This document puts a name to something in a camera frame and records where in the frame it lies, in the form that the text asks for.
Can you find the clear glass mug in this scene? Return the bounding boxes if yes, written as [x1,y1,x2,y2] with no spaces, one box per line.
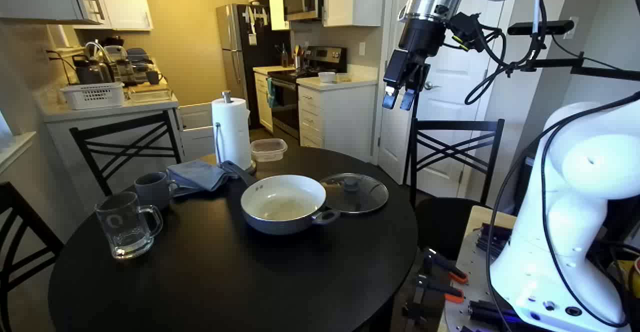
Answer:
[94,191,164,260]

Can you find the black gear block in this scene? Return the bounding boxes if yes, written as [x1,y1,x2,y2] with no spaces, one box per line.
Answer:
[474,222,514,261]

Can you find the orange black clamp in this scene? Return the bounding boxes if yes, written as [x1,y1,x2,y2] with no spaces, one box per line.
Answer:
[413,274,466,304]
[421,248,469,285]

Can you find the camera on mount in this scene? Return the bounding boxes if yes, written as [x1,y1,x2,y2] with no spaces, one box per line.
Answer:
[505,19,640,83]

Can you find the paper towel roll on holder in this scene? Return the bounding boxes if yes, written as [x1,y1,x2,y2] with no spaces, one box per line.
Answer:
[210,90,257,176]

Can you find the dark kettle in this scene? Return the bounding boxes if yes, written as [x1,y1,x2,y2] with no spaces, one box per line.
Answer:
[72,54,114,86]

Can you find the black steel stove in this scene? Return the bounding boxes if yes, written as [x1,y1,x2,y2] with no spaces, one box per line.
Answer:
[267,46,348,141]

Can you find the white wall socket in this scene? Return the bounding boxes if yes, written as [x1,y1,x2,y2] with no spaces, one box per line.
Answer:
[563,16,580,41]

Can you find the clear plastic container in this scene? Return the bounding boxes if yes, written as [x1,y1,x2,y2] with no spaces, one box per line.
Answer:
[250,138,289,163]

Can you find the white grey frying pan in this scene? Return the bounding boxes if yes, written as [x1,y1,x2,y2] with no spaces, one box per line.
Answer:
[220,160,342,236]

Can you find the white plastic basket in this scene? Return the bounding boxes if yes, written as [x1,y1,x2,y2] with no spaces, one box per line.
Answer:
[59,82,126,111]

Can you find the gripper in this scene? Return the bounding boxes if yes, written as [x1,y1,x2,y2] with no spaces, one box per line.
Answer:
[382,18,448,112]

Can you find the white door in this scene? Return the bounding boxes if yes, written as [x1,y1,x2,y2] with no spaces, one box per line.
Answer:
[377,0,517,199]

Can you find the grey ceramic mug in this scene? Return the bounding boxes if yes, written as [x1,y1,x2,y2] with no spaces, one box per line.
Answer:
[133,172,179,211]

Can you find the grey folded cloth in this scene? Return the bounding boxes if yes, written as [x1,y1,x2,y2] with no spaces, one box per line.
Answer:
[166,159,231,197]

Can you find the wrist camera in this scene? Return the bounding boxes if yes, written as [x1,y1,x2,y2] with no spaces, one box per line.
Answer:
[446,12,483,53]

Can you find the steel refrigerator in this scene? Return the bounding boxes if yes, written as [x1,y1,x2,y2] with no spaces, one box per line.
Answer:
[215,3,292,129]

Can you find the black gear bar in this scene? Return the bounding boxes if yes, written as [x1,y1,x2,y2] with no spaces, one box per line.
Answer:
[467,299,518,324]

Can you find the white drawer cabinet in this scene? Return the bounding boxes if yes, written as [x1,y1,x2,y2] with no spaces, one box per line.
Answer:
[298,83,379,163]

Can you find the clear glass lid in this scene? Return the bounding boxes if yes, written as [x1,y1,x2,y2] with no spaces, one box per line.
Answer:
[319,173,390,215]

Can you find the black wooden chair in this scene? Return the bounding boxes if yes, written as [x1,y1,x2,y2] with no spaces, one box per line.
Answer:
[69,110,184,196]
[402,118,506,262]
[0,181,64,332]

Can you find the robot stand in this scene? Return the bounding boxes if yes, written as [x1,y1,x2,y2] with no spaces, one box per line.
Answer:
[439,204,640,332]

